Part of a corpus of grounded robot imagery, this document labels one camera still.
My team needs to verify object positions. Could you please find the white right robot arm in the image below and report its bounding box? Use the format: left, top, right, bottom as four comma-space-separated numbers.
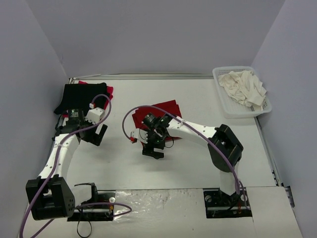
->
142, 113, 244, 205

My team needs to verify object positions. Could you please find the folded black t-shirt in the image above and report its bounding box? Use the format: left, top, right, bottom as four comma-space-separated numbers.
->
53, 82, 108, 115

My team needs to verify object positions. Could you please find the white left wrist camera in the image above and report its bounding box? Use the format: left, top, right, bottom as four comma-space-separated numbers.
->
85, 103, 105, 124

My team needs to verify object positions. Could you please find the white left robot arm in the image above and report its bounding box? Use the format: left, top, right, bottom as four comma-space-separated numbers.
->
26, 107, 109, 221

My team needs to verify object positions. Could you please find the black cable loop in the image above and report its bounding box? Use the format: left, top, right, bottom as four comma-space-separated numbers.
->
76, 213, 93, 238

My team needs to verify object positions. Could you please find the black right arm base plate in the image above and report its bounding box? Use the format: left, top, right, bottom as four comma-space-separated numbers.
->
203, 188, 252, 219

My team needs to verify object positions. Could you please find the white t-shirts pile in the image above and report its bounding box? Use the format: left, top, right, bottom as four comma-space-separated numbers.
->
218, 70, 266, 111

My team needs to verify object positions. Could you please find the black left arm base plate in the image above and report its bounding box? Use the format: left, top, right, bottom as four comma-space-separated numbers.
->
67, 190, 115, 222

